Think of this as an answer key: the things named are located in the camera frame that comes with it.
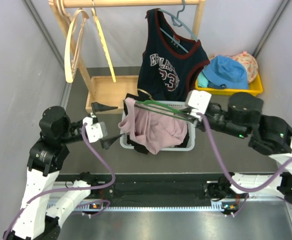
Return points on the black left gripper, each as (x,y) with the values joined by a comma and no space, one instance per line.
(98,107)

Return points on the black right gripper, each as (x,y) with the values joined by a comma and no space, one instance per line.
(199,123)

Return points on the green plastic hanger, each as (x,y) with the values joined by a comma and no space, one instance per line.
(147,102)

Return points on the pink tank top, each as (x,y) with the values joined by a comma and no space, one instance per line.
(160,131)

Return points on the black tank top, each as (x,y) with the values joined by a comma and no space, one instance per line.
(130,124)

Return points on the navy maroon-trimmed jersey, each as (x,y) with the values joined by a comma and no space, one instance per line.
(170,63)

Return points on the blue plastic hanger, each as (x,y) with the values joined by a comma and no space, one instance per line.
(178,23)

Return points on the yellow metal-hook hanger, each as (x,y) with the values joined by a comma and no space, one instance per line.
(103,42)

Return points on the beige wooden hanger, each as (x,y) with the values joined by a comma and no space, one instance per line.
(76,55)

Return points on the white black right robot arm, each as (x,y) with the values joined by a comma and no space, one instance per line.
(269,135)

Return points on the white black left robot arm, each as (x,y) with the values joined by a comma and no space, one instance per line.
(44,209)

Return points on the white plastic laundry basket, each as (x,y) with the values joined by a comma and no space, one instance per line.
(189,142)

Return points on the wooden clothes rack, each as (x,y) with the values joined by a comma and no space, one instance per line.
(102,88)

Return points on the blue bucket hat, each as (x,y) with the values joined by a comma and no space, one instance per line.
(223,73)

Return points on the yellow plastic bin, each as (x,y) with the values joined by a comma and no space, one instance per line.
(255,88)

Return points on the pink floral hat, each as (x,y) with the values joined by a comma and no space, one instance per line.
(249,63)

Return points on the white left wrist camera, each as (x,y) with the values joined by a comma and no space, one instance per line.
(94,129)

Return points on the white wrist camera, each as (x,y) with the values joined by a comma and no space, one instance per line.
(94,129)
(198,102)

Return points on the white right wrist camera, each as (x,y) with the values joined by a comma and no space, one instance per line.
(198,102)

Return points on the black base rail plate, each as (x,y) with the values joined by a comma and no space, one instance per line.
(160,190)

